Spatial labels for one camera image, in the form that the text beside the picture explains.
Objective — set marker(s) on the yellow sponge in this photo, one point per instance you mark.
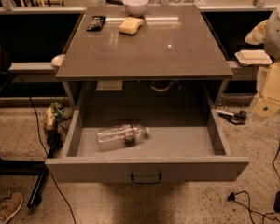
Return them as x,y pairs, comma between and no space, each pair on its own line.
130,25

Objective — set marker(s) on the white plate at left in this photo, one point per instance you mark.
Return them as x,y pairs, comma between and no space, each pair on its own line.
57,60

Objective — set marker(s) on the grey open drawer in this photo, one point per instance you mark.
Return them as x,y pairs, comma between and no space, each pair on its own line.
185,141

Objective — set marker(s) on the bag of snacks on floor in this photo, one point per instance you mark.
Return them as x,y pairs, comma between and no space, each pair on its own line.
56,114

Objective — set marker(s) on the black table leg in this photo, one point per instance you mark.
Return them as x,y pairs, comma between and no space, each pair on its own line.
36,196

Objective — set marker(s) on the grey counter cabinet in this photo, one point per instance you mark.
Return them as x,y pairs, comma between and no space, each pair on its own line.
174,43

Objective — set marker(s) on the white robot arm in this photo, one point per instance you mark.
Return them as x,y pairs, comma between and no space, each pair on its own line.
267,100

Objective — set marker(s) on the brown shoe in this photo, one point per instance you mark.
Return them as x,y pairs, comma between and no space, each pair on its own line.
10,207

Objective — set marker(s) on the black handled scissors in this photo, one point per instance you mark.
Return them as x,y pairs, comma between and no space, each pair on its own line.
233,118

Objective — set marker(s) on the white bowl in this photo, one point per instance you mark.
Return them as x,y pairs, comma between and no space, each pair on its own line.
135,7

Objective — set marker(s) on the white foam tray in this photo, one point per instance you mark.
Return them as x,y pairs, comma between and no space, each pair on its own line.
253,57

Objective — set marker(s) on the black drawer handle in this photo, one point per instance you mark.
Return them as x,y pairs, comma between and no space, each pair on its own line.
146,179

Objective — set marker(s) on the clear plastic water bottle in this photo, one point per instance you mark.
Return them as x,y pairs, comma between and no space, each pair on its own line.
118,137

